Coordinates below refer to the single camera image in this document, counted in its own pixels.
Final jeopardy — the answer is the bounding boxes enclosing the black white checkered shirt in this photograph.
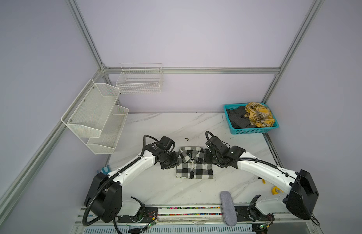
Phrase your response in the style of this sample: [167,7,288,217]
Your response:
[176,146,214,179]

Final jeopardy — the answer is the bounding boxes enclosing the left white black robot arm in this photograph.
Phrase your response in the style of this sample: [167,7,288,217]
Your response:
[82,135,178,227]

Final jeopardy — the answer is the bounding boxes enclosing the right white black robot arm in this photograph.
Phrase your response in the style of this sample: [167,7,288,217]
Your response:
[205,131,319,221]

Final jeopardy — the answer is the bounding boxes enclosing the teal plastic basket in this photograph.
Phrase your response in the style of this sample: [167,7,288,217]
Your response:
[224,103,279,134]

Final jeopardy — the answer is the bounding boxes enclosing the dark grey striped shirt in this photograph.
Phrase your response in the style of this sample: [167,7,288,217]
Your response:
[226,106,256,129]

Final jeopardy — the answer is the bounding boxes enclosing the yellow plaid shirt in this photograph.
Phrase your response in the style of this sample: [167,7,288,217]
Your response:
[245,102,276,128]

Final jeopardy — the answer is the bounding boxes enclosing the grey foam microphone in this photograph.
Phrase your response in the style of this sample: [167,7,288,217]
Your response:
[220,191,237,227]

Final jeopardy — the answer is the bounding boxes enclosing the yellow tape measure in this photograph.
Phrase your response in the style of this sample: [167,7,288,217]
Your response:
[271,186,283,195]

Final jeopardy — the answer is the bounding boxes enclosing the white mesh two-tier shelf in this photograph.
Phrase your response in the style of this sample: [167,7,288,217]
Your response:
[61,80,129,155]

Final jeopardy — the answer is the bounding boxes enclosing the left black corrugated cable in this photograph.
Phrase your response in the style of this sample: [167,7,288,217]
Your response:
[82,134,159,234]

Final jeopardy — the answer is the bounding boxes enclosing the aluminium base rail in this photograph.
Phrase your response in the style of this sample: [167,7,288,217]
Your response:
[72,204,323,234]

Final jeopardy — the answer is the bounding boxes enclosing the white wire wall basket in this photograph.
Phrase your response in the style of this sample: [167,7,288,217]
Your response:
[116,63,163,95]

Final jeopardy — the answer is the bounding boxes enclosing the aluminium frame profile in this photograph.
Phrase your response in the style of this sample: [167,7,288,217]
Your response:
[104,67,281,74]

